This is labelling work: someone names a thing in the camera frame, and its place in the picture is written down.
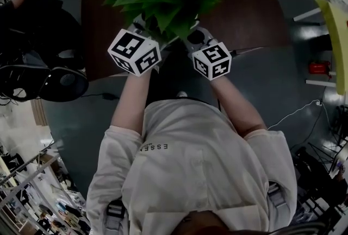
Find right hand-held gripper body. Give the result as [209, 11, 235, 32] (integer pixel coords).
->
[183, 26, 232, 82]

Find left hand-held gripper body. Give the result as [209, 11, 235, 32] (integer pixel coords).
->
[107, 22, 162, 77]

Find person's left forearm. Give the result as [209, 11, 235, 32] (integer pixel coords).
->
[110, 69, 152, 137]

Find person's right forearm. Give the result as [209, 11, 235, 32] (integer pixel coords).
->
[210, 75, 267, 139]

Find person's black trousers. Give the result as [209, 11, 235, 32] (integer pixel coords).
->
[187, 97, 215, 106]

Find dark wooden table white legs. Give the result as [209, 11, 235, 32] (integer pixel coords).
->
[80, 0, 289, 82]

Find black office chair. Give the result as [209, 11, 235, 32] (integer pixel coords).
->
[0, 50, 90, 103]

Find red box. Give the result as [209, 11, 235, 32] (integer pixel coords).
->
[309, 61, 331, 75]

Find person's white shirt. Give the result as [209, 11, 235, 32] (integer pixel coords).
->
[86, 99, 298, 235]

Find yellow-green table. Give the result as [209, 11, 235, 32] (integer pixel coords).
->
[293, 0, 348, 96]

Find black tripod stand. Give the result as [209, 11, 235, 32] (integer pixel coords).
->
[307, 141, 348, 169]

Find metal shelf rack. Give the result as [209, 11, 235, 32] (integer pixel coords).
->
[0, 141, 90, 235]

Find black power adapter cable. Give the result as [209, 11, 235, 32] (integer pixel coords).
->
[81, 93, 120, 101]

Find white cable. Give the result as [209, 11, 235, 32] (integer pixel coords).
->
[268, 100, 323, 131]

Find grey harness strap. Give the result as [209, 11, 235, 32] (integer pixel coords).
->
[104, 199, 127, 235]
[266, 181, 289, 209]

